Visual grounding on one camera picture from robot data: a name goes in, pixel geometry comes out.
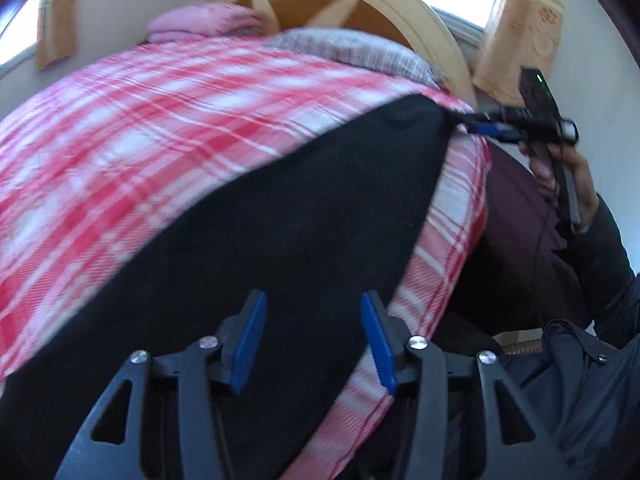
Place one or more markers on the person's dark navy jacket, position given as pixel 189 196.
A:
pixel 590 410

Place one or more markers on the grey patterned pillow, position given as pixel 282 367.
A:
pixel 350 50

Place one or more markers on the black pants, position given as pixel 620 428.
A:
pixel 280 230

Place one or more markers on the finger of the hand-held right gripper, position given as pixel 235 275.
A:
pixel 505 116
pixel 502 134

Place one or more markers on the person's right hand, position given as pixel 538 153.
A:
pixel 585 180

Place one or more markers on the red white plaid bed sheet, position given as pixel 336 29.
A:
pixel 150 125

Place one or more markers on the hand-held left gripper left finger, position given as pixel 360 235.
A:
pixel 247 342

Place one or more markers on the woven rattan item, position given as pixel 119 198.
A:
pixel 522 346

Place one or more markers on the person's right forearm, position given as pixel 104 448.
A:
pixel 610 260

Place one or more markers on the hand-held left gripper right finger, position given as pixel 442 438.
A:
pixel 379 342

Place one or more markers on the yellow patterned curtain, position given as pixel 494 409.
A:
pixel 57 20
pixel 525 35

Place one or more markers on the folded pink blanket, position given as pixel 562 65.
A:
pixel 205 20

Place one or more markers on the person's dark maroon trousers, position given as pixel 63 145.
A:
pixel 510 240

